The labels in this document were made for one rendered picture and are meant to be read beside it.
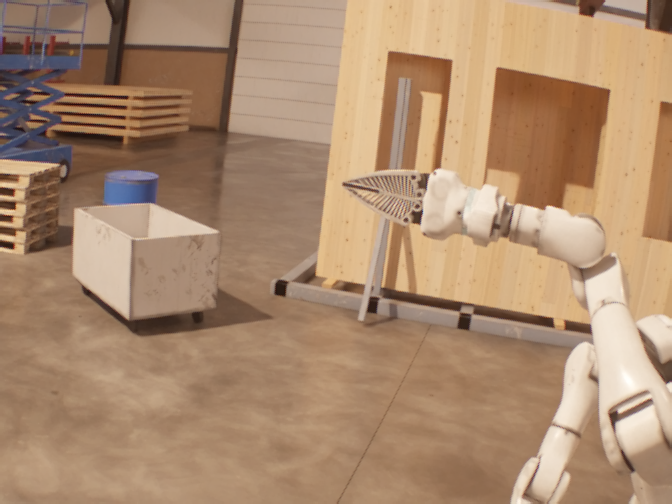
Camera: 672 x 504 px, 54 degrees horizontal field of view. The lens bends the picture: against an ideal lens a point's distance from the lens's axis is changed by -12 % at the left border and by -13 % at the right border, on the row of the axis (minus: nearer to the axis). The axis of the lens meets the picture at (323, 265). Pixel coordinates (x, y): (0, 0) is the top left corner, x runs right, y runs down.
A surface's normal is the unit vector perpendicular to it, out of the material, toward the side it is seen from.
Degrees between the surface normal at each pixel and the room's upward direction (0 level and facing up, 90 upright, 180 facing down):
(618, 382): 57
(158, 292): 90
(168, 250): 90
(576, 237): 86
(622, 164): 90
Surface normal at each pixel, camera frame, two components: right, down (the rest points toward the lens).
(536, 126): -0.25, 0.22
